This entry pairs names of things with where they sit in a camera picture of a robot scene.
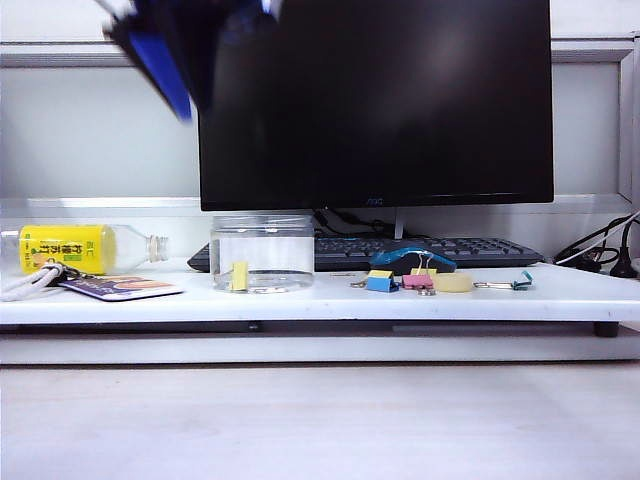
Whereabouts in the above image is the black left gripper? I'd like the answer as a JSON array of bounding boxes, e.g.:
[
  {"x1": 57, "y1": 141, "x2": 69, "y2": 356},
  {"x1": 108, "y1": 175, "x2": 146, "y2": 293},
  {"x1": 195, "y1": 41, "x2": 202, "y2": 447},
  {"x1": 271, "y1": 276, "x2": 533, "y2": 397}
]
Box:
[{"x1": 107, "y1": 0, "x2": 281, "y2": 123}]

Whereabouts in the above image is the round transparent plastic jar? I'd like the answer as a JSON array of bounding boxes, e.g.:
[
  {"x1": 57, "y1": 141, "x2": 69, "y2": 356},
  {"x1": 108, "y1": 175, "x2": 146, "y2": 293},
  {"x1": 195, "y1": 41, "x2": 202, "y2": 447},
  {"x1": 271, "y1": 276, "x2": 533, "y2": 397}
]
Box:
[{"x1": 210, "y1": 213, "x2": 316, "y2": 294}]

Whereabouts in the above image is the plastic bottle yellow label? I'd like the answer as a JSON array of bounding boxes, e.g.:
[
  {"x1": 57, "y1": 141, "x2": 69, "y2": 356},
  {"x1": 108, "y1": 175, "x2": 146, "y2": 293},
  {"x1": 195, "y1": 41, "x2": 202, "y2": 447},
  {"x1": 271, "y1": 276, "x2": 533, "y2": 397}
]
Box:
[{"x1": 0, "y1": 223, "x2": 170, "y2": 276}]

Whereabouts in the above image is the black computer monitor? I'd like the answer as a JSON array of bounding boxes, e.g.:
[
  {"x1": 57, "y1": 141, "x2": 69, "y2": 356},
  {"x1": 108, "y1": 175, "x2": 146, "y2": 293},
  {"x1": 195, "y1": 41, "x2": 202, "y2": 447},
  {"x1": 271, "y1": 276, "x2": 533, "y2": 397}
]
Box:
[{"x1": 197, "y1": 0, "x2": 555, "y2": 240}]

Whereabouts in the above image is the purple orange card tag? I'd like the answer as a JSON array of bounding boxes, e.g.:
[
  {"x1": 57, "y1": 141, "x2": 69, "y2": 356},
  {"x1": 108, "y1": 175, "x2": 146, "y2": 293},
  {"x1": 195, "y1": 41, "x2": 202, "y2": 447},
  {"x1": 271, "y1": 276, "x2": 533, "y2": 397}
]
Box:
[{"x1": 57, "y1": 276, "x2": 184, "y2": 303}]

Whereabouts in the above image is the white desk riser board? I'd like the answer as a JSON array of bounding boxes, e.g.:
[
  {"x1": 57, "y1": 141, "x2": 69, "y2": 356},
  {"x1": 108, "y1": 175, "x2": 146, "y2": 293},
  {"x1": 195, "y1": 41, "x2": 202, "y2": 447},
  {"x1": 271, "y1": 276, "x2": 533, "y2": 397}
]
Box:
[{"x1": 0, "y1": 257, "x2": 640, "y2": 340}]

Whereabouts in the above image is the black and blue mouse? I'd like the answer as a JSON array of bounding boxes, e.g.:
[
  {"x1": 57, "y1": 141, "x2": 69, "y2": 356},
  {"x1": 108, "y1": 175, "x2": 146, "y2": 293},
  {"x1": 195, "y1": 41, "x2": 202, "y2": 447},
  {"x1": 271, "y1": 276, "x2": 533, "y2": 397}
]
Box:
[{"x1": 368, "y1": 248, "x2": 457, "y2": 276}]

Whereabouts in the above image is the pink binder clip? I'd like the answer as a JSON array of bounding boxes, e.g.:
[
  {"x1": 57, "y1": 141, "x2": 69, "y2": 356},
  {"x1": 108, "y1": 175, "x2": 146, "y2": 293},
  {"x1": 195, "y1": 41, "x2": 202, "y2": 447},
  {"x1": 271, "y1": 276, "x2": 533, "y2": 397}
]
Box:
[{"x1": 401, "y1": 273, "x2": 436, "y2": 297}]

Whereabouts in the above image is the beige plastic jar lid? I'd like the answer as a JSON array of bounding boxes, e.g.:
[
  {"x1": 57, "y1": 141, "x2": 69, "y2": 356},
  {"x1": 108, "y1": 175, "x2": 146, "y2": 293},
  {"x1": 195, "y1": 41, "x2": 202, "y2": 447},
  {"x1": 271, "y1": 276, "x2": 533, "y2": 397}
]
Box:
[{"x1": 432, "y1": 272, "x2": 474, "y2": 295}]

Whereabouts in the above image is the black computer keyboard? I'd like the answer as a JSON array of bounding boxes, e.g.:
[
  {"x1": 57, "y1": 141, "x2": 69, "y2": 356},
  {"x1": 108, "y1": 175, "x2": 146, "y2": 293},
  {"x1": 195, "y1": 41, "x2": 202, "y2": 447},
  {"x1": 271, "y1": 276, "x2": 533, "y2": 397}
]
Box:
[{"x1": 187, "y1": 237, "x2": 545, "y2": 274}]

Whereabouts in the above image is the teal binder clip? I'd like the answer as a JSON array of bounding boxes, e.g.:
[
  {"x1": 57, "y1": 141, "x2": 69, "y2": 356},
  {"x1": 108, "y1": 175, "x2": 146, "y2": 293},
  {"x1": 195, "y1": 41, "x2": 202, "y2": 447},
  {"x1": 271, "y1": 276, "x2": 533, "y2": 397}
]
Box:
[{"x1": 473, "y1": 270, "x2": 535, "y2": 291}]

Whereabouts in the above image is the black power plug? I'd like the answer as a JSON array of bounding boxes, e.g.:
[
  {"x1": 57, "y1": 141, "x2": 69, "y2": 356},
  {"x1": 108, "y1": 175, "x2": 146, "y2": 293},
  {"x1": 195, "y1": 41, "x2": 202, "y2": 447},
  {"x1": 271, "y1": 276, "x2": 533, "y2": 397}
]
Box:
[{"x1": 608, "y1": 219, "x2": 640, "y2": 279}]

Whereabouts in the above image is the black keyboard cable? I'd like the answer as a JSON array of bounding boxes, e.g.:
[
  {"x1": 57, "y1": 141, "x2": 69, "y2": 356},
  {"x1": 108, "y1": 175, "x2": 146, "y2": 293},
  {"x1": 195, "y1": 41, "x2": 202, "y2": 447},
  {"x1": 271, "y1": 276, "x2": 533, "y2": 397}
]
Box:
[{"x1": 313, "y1": 208, "x2": 396, "y2": 239}]

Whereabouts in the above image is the white lanyard cord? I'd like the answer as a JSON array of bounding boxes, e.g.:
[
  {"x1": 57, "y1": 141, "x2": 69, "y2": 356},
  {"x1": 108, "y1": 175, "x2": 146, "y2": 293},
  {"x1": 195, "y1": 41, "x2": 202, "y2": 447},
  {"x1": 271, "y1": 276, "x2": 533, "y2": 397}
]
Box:
[{"x1": 0, "y1": 264, "x2": 67, "y2": 302}]

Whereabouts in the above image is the grey aluminium partition frame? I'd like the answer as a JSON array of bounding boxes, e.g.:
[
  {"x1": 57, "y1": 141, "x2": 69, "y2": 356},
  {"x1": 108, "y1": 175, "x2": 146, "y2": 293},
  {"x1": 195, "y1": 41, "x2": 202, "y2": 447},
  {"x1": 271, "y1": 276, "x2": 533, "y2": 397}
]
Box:
[{"x1": 0, "y1": 33, "x2": 640, "y2": 221}]

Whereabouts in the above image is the thin white cable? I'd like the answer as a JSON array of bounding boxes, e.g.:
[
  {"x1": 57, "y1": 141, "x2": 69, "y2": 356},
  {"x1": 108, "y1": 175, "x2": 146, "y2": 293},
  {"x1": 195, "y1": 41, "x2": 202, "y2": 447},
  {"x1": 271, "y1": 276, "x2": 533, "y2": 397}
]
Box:
[{"x1": 554, "y1": 249, "x2": 609, "y2": 265}]

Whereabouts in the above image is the black power cable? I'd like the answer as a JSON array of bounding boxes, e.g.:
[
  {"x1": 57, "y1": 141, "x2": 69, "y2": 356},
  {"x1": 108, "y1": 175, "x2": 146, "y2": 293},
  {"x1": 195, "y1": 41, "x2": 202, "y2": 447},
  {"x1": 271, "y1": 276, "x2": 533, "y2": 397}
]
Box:
[{"x1": 552, "y1": 210, "x2": 640, "y2": 265}]

